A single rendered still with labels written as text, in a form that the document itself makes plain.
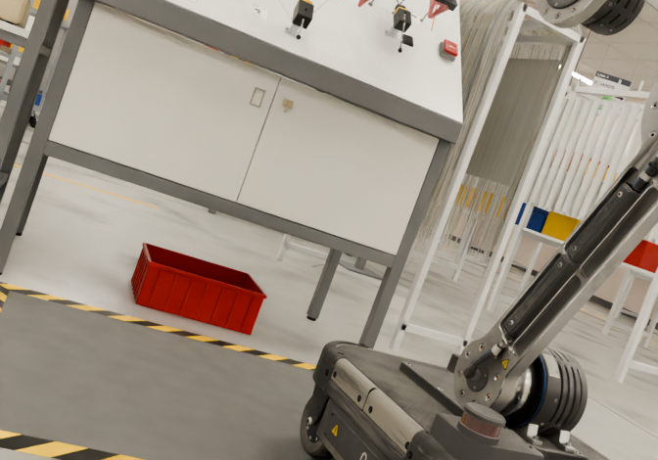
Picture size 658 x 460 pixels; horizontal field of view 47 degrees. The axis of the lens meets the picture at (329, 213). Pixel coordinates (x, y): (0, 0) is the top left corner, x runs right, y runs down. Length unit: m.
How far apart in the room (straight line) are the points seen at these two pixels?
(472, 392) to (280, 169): 1.06
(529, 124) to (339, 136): 1.21
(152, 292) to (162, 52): 0.72
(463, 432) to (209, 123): 1.28
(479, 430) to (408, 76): 1.41
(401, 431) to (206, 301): 1.18
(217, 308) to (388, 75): 0.90
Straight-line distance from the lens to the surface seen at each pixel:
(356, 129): 2.31
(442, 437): 1.28
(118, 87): 2.18
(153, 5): 2.15
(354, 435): 1.46
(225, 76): 2.21
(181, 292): 2.38
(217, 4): 2.23
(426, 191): 2.42
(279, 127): 2.24
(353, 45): 2.36
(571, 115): 5.49
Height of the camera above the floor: 0.61
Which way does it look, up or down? 4 degrees down
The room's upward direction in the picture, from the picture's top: 20 degrees clockwise
